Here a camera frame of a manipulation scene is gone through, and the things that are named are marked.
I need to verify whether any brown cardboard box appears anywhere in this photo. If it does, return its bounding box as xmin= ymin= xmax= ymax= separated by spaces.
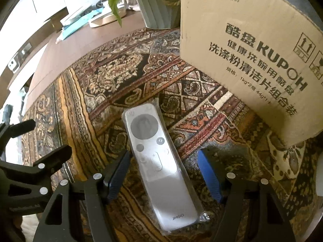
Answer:
xmin=180 ymin=0 xmax=322 ymax=146

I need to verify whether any teal cloth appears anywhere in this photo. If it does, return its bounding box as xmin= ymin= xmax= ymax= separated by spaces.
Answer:
xmin=55 ymin=8 xmax=103 ymax=44

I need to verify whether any grey ribbed vase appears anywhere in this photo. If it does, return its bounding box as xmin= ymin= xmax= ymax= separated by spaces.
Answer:
xmin=137 ymin=0 xmax=181 ymax=29

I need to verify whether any patterned oriental rug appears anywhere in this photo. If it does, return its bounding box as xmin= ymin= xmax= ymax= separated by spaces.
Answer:
xmin=20 ymin=26 xmax=319 ymax=242

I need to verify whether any white digital scale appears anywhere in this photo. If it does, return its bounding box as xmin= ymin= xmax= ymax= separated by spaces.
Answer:
xmin=88 ymin=7 xmax=117 ymax=28

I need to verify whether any white remote control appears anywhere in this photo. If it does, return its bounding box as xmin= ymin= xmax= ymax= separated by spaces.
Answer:
xmin=122 ymin=98 xmax=209 ymax=233

